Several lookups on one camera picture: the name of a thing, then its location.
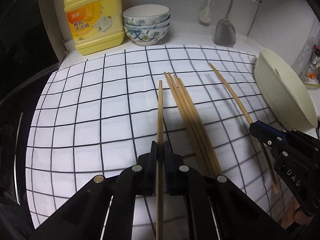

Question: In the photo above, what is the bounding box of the floral ceramic bowl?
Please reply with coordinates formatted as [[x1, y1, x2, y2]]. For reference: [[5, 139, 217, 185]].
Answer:
[[123, 4, 170, 21], [124, 15, 170, 29], [124, 23, 170, 46]]

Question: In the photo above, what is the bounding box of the steel spatula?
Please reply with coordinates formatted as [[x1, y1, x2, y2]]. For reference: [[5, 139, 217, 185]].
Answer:
[[214, 0, 236, 47]]

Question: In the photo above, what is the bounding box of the right human hand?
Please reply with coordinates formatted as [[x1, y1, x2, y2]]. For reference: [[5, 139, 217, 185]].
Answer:
[[281, 197, 305, 229]]

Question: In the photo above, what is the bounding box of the yellow dish soap bottle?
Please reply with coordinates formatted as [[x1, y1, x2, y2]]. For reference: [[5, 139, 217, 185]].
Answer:
[[63, 0, 125, 55]]

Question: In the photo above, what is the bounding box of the bottom floral ceramic bowl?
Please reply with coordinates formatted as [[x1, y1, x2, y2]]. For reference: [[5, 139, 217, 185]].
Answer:
[[124, 23, 170, 46]]

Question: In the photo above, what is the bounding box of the gas valve with hose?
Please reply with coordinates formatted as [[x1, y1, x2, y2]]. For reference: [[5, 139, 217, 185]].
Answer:
[[302, 45, 319, 88]]

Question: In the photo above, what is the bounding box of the white dish brush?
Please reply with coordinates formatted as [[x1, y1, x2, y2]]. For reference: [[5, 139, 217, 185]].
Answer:
[[199, 0, 211, 25]]

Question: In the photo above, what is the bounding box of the black white checkered cloth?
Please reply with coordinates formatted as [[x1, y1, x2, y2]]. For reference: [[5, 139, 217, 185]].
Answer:
[[25, 45, 287, 227]]

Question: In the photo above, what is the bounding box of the cream plastic basin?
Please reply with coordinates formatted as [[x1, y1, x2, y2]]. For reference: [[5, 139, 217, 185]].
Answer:
[[254, 48, 318, 132]]

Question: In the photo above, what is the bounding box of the top floral ceramic bowl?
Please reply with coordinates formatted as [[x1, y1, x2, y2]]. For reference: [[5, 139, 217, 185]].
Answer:
[[123, 4, 170, 21]]

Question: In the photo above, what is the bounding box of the middle floral ceramic bowl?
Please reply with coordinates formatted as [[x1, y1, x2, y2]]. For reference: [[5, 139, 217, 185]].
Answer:
[[124, 15, 170, 29]]

